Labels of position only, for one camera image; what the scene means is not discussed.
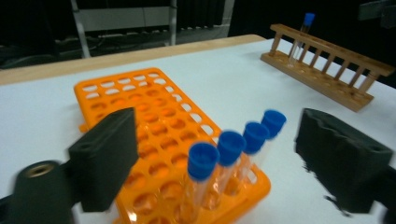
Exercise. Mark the wooden test tube rack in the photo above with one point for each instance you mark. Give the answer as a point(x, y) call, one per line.
point(330, 84)

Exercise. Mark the grey metal stand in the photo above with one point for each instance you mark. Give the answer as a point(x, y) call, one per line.
point(124, 18)

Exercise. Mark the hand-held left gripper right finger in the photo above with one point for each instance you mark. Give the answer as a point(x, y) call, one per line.
point(342, 161)

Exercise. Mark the orange plastic tube rack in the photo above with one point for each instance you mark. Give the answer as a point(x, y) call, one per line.
point(162, 124)

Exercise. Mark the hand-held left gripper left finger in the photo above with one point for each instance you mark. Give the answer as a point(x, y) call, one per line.
point(104, 161)

